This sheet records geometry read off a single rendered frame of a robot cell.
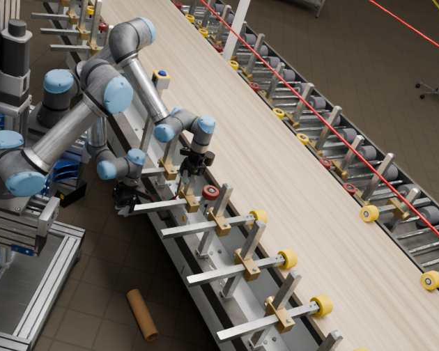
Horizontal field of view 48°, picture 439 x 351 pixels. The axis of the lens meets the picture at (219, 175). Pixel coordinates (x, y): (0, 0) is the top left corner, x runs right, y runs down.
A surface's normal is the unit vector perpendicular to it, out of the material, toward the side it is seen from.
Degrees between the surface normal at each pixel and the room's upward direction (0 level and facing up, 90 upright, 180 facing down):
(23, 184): 95
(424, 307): 0
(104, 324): 0
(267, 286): 90
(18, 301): 0
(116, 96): 85
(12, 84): 90
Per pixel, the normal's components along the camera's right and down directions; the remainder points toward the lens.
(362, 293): 0.29, -0.75
